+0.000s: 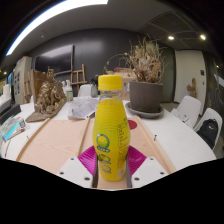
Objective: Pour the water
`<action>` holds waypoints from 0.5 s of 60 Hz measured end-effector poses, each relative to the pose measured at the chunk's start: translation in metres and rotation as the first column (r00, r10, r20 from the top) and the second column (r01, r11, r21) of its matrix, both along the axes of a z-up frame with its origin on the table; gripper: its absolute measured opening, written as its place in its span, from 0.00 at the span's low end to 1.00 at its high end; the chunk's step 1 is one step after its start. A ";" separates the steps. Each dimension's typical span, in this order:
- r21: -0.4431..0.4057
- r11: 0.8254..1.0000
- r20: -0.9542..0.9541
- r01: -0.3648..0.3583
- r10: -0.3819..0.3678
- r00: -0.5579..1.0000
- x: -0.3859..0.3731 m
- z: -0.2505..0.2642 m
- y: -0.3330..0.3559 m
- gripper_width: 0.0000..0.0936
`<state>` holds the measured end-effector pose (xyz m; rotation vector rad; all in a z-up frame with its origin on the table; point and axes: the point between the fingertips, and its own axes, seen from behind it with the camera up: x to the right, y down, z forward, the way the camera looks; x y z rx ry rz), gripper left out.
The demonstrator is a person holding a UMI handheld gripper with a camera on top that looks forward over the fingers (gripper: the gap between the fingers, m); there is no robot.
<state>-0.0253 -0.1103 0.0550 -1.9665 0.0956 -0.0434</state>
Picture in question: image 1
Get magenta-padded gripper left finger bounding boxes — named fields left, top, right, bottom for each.
left=55, top=144, right=100, bottom=190

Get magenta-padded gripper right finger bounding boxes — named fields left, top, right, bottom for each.
left=125, top=145, right=169, bottom=190

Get yellow drink bottle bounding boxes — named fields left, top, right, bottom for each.
left=92, top=74, right=132, bottom=183

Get beige wooden drawing board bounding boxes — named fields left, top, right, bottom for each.
left=15, top=114, right=178, bottom=191

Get flat round red coaster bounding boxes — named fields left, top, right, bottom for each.
left=127, top=119, right=139, bottom=131

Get grey plant saucer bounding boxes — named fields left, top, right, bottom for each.
left=124, top=101, right=166, bottom=120

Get open newspaper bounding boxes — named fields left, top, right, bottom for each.
left=67, top=96, right=100, bottom=121

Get white papers on chair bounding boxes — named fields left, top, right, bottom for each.
left=171, top=107, right=190, bottom=123

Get black backpack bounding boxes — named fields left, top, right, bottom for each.
left=196, top=118, right=220, bottom=150

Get dry plant in grey pot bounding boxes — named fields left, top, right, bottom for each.
left=104, top=35, right=166, bottom=114

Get colourful book stack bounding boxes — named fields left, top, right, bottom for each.
left=0, top=114, right=28, bottom=143

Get golden relief sculpture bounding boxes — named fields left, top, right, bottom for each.
left=25, top=67, right=68, bottom=124

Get white chair with papers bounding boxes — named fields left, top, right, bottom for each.
left=175, top=95, right=203, bottom=130

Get white green-labelled spray bottle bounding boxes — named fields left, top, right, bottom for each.
left=64, top=79, right=75, bottom=103

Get plain white chair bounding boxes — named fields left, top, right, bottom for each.
left=77, top=83, right=93, bottom=98

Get dark grey bottle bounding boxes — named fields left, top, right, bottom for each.
left=90, top=76, right=100, bottom=99

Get white chair with backpack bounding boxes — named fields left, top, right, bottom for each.
left=192, top=107, right=224, bottom=152

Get wooden easel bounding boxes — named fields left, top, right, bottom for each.
left=69, top=63, right=89, bottom=97

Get white cabinet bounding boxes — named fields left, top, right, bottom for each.
left=12, top=56, right=34, bottom=105

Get long ceiling strip light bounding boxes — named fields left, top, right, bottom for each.
left=5, top=0, right=110, bottom=57

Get wooden figure by wall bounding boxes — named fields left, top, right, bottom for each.
left=186, top=77, right=199, bottom=99

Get black wall screen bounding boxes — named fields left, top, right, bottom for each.
left=34, top=44, right=75, bottom=75

